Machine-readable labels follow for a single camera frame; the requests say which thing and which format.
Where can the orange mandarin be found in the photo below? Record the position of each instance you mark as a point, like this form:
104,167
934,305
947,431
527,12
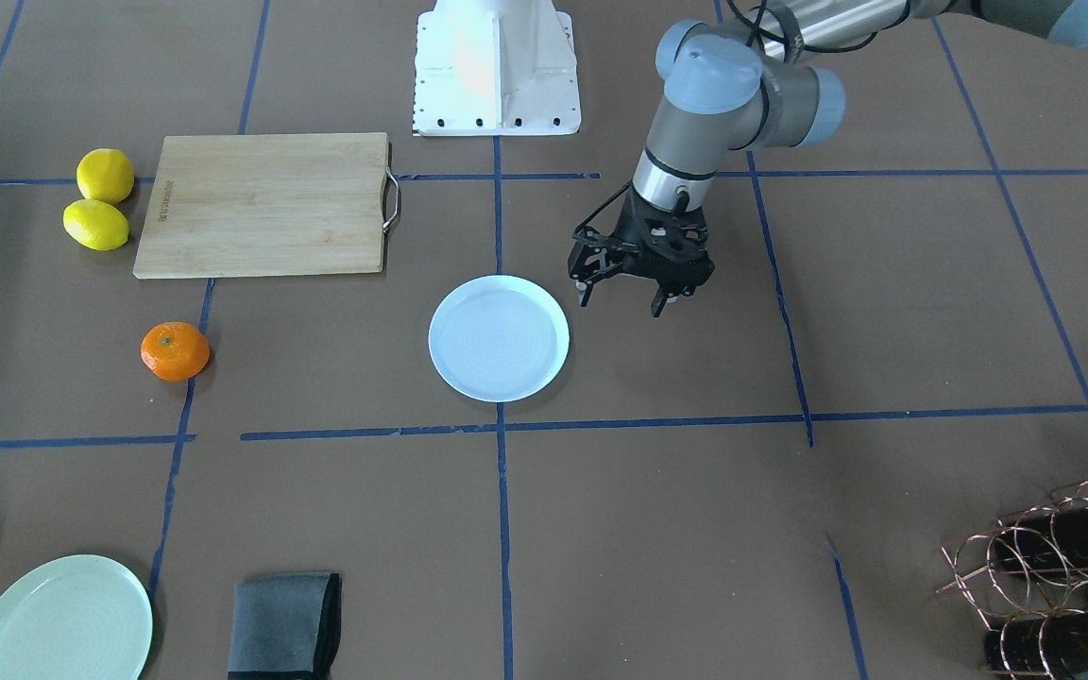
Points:
175,351

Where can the yellow lemon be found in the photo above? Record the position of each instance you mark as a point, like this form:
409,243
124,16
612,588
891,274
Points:
96,224
105,174

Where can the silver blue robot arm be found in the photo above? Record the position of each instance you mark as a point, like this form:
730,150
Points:
745,85

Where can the copper wire bottle rack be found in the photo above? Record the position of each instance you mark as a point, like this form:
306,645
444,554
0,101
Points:
998,597

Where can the dark wine bottle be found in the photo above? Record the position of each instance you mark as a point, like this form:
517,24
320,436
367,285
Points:
1039,648
1046,543

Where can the bamboo cutting board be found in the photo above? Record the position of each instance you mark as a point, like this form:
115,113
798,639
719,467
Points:
267,205

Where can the folded grey cloth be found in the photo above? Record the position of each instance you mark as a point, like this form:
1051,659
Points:
286,626

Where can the light blue plate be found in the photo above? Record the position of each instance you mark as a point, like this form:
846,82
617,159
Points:
498,338

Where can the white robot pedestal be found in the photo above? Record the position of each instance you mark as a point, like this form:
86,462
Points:
495,68

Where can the light green plate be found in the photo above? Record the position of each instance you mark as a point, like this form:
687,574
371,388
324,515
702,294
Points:
83,616

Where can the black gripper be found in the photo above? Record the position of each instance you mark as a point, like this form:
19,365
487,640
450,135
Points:
626,230

